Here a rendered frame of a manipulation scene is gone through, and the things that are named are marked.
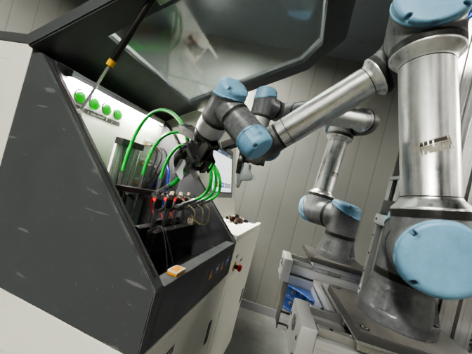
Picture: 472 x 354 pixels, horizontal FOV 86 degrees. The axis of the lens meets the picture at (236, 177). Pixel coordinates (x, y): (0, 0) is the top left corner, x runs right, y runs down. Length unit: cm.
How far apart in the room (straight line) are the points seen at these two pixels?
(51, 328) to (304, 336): 61
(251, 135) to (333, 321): 47
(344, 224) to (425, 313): 51
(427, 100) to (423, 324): 40
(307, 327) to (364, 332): 10
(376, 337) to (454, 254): 20
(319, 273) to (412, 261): 65
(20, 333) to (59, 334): 13
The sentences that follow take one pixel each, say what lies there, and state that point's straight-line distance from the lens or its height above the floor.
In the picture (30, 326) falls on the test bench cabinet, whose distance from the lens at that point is 92.
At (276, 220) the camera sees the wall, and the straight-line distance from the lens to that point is 268.
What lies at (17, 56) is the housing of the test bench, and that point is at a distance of 105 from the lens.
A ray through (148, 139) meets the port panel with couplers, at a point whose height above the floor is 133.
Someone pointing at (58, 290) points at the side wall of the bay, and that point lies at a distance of 83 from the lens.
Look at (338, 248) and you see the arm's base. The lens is 108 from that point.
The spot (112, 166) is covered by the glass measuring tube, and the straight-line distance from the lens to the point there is 119.
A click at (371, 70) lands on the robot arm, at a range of 70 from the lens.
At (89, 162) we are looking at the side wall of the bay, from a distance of 74.
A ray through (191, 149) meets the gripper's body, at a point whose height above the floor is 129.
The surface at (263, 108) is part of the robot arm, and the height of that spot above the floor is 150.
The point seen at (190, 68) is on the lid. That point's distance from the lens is 113.
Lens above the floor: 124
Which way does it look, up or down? 1 degrees up
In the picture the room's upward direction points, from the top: 15 degrees clockwise
